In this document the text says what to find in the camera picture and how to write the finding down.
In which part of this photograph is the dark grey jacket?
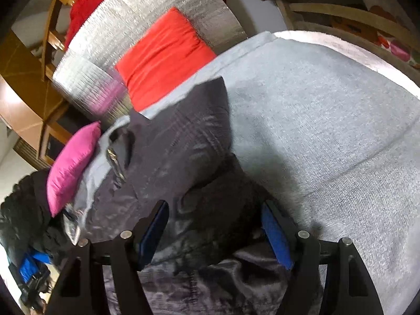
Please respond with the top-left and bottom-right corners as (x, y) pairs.
(77, 76), (324, 315)

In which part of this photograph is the blue garment with black straps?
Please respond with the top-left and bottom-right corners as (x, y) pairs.
(8, 248), (53, 312)

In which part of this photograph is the red cushion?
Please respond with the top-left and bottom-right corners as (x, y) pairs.
(115, 7), (218, 112)

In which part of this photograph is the shiny silver cloth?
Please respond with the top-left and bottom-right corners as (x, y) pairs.
(62, 203), (91, 246)

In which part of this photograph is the wooden cabinet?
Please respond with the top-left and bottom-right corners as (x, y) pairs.
(0, 28), (76, 171)

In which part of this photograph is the white under sheet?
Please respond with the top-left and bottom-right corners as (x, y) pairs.
(274, 30), (420, 97)

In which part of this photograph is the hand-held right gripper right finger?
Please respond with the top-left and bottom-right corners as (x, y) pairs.
(261, 199), (384, 315)

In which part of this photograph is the silver foil insulation mat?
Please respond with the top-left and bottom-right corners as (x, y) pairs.
(52, 0), (247, 123)

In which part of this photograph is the wooden shelf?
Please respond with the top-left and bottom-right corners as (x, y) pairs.
(226, 0), (420, 79)

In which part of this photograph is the black puffer jacket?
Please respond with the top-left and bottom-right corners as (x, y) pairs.
(0, 169), (71, 266)

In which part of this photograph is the grey bed sheet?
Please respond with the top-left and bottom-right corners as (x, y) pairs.
(70, 30), (420, 315)

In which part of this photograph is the red blanket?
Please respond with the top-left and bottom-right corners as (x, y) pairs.
(64, 0), (132, 51)

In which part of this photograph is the pink cushion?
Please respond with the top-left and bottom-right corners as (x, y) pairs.
(46, 121), (102, 218)

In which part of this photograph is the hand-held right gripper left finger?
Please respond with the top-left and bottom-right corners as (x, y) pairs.
(46, 199), (170, 315)

